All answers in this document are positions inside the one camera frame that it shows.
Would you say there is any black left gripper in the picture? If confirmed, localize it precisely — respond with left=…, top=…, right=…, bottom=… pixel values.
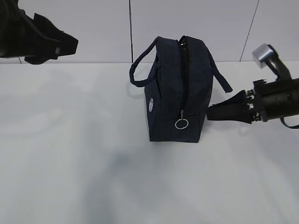
left=0, top=0, right=78, bottom=65

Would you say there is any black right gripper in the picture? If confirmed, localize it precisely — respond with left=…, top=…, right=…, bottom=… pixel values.
left=207, top=79, right=268, bottom=124

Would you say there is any dark navy lunch bag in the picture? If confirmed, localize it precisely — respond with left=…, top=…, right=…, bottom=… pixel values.
left=129, top=35, right=233, bottom=143

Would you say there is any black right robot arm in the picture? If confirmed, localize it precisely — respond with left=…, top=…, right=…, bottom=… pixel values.
left=207, top=78, right=299, bottom=125

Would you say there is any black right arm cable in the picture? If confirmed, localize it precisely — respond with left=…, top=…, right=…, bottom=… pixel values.
left=281, top=116, right=299, bottom=129

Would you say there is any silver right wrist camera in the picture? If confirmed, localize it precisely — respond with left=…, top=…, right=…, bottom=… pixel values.
left=252, top=43, right=278, bottom=69

